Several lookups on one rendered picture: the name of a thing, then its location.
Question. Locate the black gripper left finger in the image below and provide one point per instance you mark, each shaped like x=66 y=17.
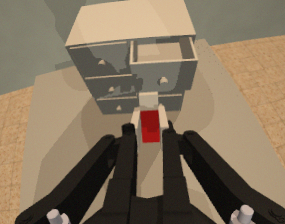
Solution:
x=69 y=201

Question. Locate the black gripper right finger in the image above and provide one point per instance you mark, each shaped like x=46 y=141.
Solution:
x=235 y=201

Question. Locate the small beige chest of drawers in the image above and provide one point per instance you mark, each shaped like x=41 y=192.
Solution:
x=129 y=20

